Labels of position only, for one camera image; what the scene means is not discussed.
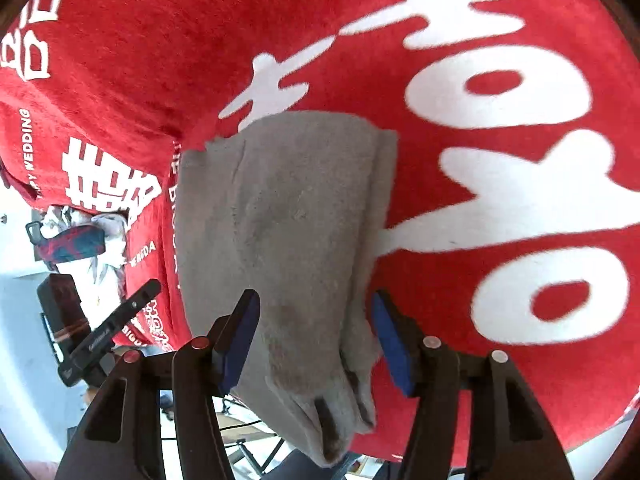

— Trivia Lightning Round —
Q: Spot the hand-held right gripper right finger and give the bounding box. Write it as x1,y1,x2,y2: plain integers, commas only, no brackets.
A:
371,288,576,480

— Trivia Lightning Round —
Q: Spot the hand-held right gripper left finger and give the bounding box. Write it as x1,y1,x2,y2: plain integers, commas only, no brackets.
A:
55,288,262,480

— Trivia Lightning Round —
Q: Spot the grey knit sweater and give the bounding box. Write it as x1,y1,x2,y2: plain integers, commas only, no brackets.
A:
176,110,399,468

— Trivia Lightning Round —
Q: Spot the red printed blanket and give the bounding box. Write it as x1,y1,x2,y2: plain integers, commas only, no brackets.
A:
0,0,640,461

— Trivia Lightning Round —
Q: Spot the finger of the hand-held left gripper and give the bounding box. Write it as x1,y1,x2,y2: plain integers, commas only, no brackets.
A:
57,279,163,387

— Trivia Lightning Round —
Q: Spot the pile of white clothes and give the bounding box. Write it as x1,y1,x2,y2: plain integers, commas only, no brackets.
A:
40,204,130,311

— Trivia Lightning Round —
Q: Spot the dark plaid cushion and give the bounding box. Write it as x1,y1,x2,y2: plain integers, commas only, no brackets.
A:
42,225,107,264

